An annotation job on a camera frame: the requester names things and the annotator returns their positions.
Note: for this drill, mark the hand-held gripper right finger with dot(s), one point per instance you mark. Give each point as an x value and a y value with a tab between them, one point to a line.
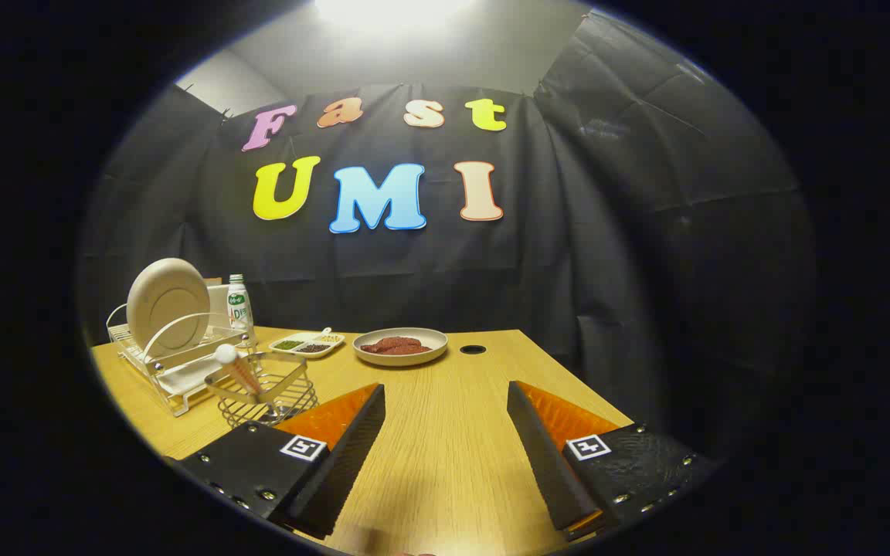
545	455

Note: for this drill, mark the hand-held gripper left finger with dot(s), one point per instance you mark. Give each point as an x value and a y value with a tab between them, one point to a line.
348	455

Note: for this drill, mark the beige round plate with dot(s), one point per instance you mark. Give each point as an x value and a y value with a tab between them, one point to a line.
167	305

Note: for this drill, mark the white divided spice dish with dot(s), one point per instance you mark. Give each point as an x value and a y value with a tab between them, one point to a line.
307	337

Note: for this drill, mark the beige plate with meat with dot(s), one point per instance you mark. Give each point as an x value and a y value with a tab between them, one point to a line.
437	340

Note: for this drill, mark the red meat piece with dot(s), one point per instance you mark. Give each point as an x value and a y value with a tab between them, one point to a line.
375	347
414	344

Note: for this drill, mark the white drip tray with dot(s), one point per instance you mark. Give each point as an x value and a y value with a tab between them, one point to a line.
182	376

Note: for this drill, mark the white bottle green label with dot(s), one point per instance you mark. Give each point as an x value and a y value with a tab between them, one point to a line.
238	305

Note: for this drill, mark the black backdrop cloth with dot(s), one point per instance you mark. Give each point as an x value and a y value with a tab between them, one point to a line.
568	270

